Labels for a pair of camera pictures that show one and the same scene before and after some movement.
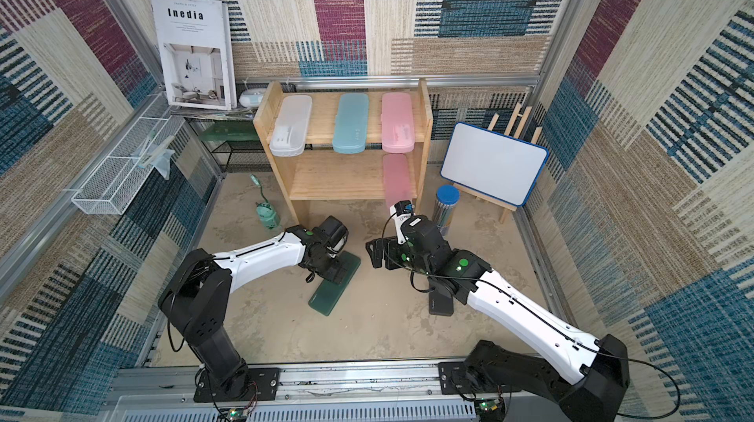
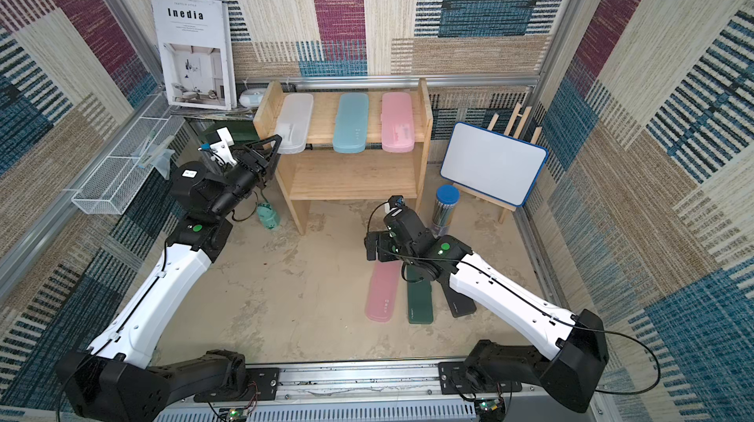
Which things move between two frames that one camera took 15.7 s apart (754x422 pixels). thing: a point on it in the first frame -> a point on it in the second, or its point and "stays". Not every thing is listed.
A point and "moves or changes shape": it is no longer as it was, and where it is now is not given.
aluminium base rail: [160, 390] stays
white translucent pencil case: [291, 133] stays
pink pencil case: [398, 133] stays
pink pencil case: [396, 179] -> [382, 290]
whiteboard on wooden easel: [492, 167] stays
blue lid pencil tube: [447, 197] stays
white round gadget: [251, 97] stays
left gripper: [333, 274] -> [252, 164]
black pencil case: [441, 302] moves or changes shape
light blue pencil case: [350, 123] stays
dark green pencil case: [329, 291] -> [420, 300]
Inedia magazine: [196, 44] stays
